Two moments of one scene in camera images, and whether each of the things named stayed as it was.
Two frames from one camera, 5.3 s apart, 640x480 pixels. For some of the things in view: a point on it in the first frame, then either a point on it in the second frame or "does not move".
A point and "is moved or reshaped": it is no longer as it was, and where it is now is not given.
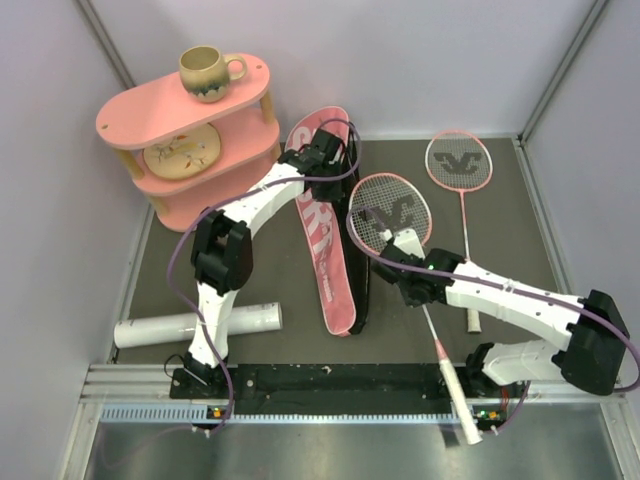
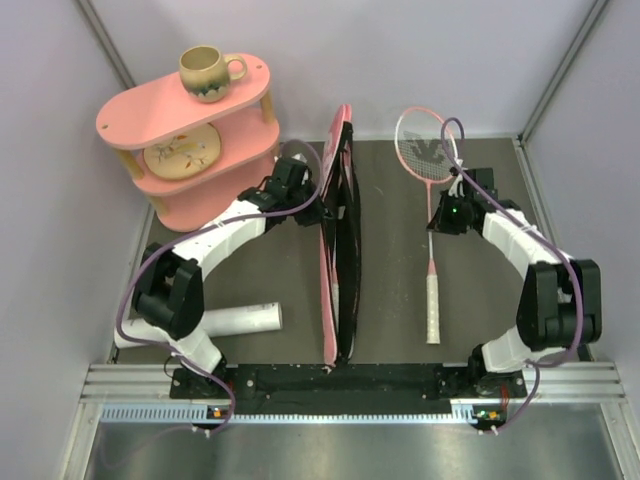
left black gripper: (333, 194) → (318, 212)
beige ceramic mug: (204, 72) does not move
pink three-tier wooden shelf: (190, 155) does not move
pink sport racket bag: (335, 228) is moved or reshaped
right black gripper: (401, 290) → (439, 222)
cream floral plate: (186, 155) does not move
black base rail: (408, 394) does not move
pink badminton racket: (381, 205) → (328, 298)
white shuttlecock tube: (180, 328) does not move
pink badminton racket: (461, 161) → (426, 144)
